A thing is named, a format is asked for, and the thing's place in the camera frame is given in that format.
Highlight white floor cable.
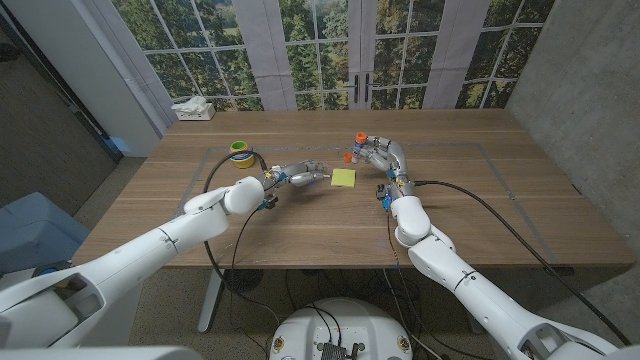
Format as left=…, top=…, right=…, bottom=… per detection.
left=382, top=268, right=444, bottom=360

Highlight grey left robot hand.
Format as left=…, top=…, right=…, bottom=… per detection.
left=262, top=159, right=332, bottom=191

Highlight white robot head edge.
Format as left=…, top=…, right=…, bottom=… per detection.
left=0, top=345, right=204, bottom=360

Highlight thin black wrist wire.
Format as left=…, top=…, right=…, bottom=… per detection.
left=229, top=208, right=261, bottom=281
left=385, top=208, right=494, bottom=360

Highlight yellow sticky note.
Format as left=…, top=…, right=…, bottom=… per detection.
left=330, top=168, right=357, bottom=189

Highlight blue storage bin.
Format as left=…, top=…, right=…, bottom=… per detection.
left=0, top=192, right=91, bottom=275

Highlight white table leg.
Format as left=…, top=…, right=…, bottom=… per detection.
left=197, top=268, right=226, bottom=334

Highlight black round floor fan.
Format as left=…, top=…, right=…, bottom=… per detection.
left=223, top=268, right=265, bottom=294

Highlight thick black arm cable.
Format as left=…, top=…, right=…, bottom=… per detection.
left=202, top=149, right=284, bottom=326
left=413, top=179, right=634, bottom=346

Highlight printed window backdrop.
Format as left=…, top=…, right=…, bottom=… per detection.
left=110, top=0, right=556, bottom=112

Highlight orange white glue stick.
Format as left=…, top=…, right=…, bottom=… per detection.
left=352, top=131, right=369, bottom=165

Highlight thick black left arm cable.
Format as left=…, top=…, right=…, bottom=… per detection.
left=202, top=149, right=284, bottom=326

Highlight white tissue box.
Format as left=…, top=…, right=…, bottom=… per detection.
left=171, top=96, right=217, bottom=122

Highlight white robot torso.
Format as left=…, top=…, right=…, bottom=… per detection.
left=268, top=297, right=414, bottom=360

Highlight thin black right wrist wire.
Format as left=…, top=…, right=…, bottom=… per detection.
left=385, top=208, right=494, bottom=360

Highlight rainbow stacked toy cups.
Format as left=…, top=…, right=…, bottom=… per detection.
left=228, top=140, right=256, bottom=170

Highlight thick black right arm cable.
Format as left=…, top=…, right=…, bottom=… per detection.
left=413, top=179, right=634, bottom=346

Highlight blue black foot pedal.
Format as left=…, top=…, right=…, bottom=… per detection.
left=30, top=259, right=76, bottom=279

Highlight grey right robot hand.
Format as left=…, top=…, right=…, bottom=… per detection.
left=351, top=135, right=416, bottom=199

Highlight thin black left wrist wire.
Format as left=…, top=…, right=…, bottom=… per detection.
left=229, top=208, right=261, bottom=281

